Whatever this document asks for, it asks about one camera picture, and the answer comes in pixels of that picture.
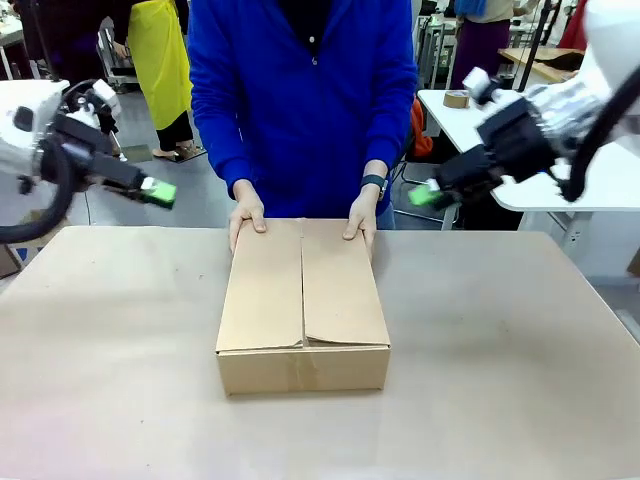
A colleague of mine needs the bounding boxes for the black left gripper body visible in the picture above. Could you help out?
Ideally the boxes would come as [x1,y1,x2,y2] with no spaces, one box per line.
[37,112,150,195]

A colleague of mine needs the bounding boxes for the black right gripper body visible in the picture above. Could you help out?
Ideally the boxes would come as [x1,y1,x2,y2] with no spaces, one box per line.
[436,97,557,195]

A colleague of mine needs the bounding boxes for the brown cardboard box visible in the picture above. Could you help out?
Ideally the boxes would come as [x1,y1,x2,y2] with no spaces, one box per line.
[214,217,392,399]

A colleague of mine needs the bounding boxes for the person's left forearm blue sleeve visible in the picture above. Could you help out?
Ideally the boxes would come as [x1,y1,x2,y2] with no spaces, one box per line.
[360,84,419,189]

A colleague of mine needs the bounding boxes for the person's right forearm blue sleeve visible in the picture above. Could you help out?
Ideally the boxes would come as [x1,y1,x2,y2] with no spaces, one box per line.
[196,109,254,201]

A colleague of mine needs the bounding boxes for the cardboard box with blue print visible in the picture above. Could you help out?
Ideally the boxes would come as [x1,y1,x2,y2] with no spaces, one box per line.
[0,213,62,281]

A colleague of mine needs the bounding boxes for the person's left hand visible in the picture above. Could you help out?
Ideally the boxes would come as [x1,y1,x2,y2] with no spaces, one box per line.
[342,191,385,262]

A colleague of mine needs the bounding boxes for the person's right hand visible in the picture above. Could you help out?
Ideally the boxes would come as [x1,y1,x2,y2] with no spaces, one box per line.
[227,178,269,255]

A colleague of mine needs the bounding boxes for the dark green floor board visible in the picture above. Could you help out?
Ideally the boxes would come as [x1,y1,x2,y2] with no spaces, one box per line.
[121,143,154,163]

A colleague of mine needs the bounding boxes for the person's blue jeans legs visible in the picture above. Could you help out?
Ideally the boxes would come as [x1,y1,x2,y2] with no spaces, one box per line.
[375,198,397,231]

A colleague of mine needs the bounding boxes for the black wrist watch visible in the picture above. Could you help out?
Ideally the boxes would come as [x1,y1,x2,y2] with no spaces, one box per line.
[359,173,390,202]

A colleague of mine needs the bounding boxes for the orange bag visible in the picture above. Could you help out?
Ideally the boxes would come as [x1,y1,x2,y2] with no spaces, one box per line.
[410,97,435,157]

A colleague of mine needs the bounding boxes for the white side table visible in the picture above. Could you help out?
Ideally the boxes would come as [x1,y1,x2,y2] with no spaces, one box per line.
[416,87,640,251]

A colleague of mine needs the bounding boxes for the wooden work table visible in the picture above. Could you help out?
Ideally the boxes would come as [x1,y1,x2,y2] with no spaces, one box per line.
[497,44,587,85]

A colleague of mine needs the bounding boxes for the black stand pole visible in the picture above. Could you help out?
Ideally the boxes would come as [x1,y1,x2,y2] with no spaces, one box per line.
[516,0,549,92]

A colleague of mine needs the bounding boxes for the grey metal cart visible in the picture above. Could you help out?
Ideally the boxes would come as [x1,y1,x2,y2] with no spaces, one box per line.
[97,14,147,92]

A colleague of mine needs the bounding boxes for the person in purple skirt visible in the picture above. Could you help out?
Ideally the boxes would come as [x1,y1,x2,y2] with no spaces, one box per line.
[449,0,514,92]

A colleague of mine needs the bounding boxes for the person in yellow apron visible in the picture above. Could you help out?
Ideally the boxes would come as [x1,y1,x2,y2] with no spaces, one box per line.
[112,0,209,162]

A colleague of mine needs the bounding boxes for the metal shelf rack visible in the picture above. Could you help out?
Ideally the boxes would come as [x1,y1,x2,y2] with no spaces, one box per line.
[416,12,459,92]

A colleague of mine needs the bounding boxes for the person in red garment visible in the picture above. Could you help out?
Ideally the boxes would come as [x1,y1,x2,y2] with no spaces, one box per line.
[558,0,590,52]

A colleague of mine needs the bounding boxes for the person in dark clothes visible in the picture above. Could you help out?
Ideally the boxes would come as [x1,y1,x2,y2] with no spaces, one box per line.
[22,0,132,82]

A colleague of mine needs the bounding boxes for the person's torso blue sweater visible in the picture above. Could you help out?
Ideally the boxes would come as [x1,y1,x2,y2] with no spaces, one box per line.
[187,0,419,220]

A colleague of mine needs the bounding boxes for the metal chair frame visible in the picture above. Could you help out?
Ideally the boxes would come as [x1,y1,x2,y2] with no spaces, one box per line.
[393,158,461,231]

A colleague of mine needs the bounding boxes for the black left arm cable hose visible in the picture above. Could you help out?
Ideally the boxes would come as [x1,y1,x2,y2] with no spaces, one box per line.
[0,139,76,245]

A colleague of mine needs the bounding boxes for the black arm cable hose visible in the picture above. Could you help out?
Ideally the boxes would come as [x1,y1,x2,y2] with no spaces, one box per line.
[0,139,76,245]
[557,64,640,204]

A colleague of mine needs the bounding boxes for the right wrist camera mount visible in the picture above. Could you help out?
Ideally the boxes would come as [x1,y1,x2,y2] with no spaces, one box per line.
[461,66,504,107]

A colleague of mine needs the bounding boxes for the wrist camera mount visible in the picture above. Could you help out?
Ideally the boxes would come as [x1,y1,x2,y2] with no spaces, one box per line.
[60,78,124,134]
[461,66,504,107]

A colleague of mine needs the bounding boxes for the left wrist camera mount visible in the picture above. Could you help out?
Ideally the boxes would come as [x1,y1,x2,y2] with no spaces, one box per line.
[60,78,124,134]

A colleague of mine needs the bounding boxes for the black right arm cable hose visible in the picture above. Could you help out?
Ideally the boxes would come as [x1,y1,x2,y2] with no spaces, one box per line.
[557,64,640,204]

